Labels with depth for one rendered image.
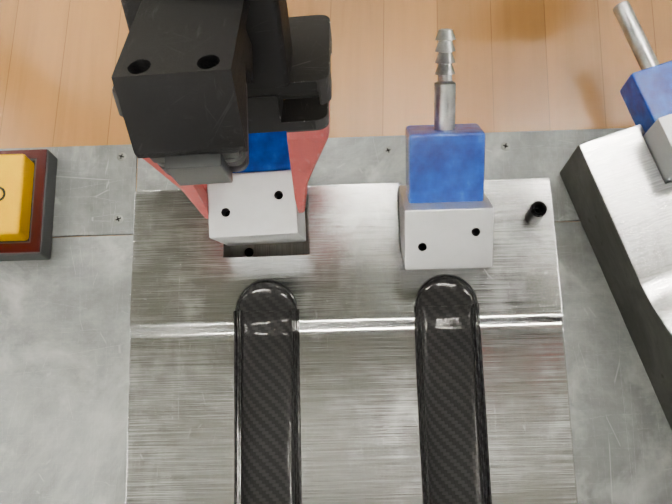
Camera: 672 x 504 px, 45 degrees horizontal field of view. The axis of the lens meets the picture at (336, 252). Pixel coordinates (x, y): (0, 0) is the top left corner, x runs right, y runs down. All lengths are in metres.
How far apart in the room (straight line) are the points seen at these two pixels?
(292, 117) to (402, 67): 0.27
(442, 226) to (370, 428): 0.13
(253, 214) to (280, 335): 0.08
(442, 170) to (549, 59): 0.22
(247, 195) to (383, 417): 0.15
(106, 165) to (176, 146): 0.33
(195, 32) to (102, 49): 0.37
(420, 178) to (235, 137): 0.18
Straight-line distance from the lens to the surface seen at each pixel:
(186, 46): 0.31
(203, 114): 0.30
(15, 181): 0.61
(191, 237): 0.51
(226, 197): 0.46
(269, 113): 0.39
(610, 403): 0.59
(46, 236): 0.62
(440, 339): 0.49
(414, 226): 0.46
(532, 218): 0.50
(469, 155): 0.46
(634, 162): 0.58
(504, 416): 0.49
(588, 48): 0.67
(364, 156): 0.61
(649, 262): 0.56
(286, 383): 0.49
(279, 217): 0.45
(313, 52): 0.40
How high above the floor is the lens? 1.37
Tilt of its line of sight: 75 degrees down
